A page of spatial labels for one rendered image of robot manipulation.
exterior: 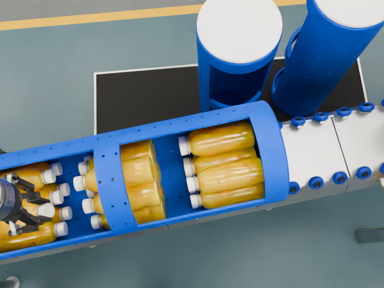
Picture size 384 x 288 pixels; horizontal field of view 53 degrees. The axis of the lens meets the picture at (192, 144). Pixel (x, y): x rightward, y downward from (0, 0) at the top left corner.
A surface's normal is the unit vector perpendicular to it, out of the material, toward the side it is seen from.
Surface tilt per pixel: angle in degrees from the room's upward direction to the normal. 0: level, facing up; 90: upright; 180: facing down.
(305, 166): 0
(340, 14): 0
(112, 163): 9
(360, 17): 0
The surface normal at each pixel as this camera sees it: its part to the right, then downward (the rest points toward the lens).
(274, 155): 0.02, 0.04
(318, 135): -0.04, -0.25
